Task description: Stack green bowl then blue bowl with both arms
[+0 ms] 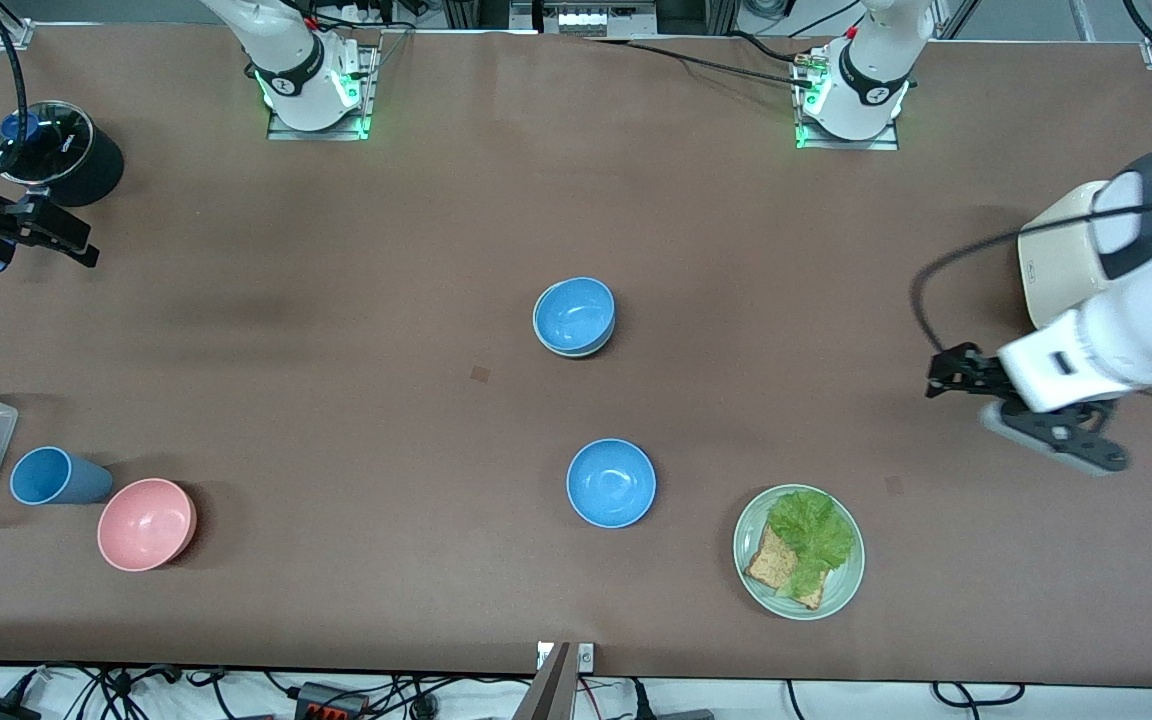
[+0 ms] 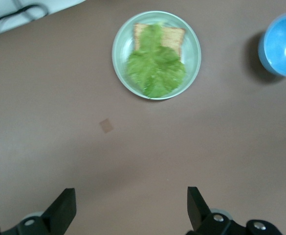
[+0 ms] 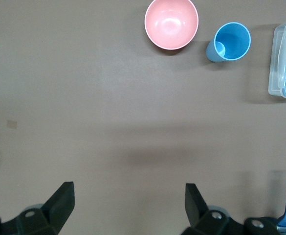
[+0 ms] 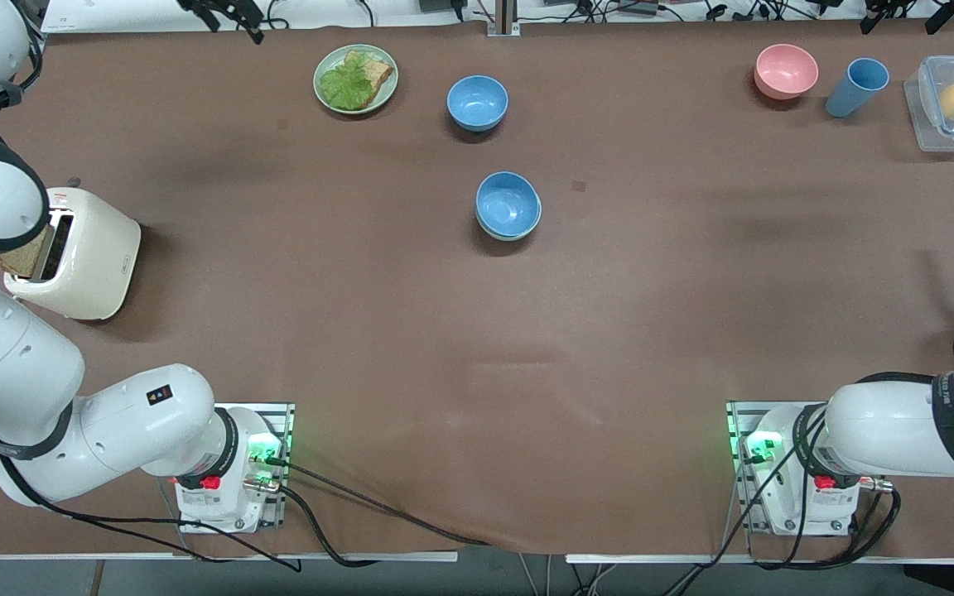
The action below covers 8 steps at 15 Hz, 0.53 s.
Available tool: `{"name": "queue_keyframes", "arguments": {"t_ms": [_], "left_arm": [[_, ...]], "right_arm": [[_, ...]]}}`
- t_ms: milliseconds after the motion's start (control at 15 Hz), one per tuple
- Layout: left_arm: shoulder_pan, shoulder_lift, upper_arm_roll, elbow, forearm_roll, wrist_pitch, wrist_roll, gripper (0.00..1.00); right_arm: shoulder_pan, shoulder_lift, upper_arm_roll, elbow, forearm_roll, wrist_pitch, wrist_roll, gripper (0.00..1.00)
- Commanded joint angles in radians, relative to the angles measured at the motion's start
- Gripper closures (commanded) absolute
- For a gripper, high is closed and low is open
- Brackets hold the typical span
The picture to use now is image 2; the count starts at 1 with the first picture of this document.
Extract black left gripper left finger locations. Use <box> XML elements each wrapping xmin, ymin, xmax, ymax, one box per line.
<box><xmin>0</xmin><ymin>188</ymin><xmax>76</xmax><ymax>235</ymax></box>

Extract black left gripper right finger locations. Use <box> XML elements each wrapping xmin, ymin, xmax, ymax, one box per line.
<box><xmin>186</xmin><ymin>187</ymin><xmax>246</xmax><ymax>235</ymax></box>

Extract blue plastic bowl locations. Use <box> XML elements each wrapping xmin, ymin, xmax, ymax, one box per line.
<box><xmin>258</xmin><ymin>11</ymin><xmax>286</xmax><ymax>78</ymax></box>

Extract small brown tape patch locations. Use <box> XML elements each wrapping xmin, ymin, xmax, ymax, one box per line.
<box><xmin>99</xmin><ymin>118</ymin><xmax>114</xmax><ymax>134</ymax></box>

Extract green lettuce leaf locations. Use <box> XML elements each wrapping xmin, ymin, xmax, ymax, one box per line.
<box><xmin>124</xmin><ymin>21</ymin><xmax>187</xmax><ymax>98</ymax></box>

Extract pale green plate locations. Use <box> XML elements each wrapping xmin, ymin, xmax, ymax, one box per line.
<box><xmin>111</xmin><ymin>10</ymin><xmax>202</xmax><ymax>100</ymax></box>

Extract toasted bread slice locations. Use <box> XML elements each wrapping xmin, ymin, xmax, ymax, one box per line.
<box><xmin>133</xmin><ymin>23</ymin><xmax>185</xmax><ymax>58</ymax></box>

